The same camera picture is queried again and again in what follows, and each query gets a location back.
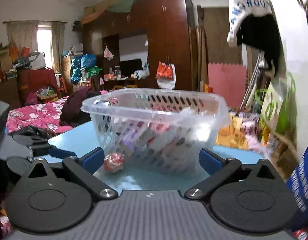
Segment pink floral blanket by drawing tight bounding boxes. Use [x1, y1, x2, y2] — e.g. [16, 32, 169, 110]
[6, 96, 72, 134]

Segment purple box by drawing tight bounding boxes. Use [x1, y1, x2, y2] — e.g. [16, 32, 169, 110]
[119, 128, 145, 157]

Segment blue fabric bag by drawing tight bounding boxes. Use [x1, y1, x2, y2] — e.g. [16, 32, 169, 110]
[286, 146, 308, 231]

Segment pink foam mat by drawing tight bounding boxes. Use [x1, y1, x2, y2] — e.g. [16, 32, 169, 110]
[208, 63, 246, 109]

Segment dark red wooden wardrobe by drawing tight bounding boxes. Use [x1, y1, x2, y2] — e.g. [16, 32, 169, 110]
[82, 0, 195, 90]

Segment orange white hanging bag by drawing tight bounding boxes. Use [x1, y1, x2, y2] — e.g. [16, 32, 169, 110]
[156, 62, 176, 89]

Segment window curtains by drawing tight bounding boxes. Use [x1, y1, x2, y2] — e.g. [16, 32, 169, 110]
[5, 21, 65, 73]

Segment green white shopping bag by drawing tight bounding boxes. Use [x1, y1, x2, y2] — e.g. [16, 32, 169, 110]
[255, 73, 297, 135]

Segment small red wrapped packet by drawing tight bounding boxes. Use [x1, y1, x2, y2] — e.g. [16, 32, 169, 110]
[103, 153, 125, 173]

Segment clear plastic laundry basket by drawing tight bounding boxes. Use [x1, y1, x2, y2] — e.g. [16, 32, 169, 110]
[81, 88, 230, 174]

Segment yellow orange blanket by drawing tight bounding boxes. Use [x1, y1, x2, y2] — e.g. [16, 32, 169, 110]
[216, 112, 249, 150]

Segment red white tissue pack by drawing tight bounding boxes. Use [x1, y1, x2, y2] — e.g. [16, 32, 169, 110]
[142, 124, 182, 152]

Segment brown wooden door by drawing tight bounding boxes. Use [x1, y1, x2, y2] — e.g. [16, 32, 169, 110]
[196, 4, 243, 86]

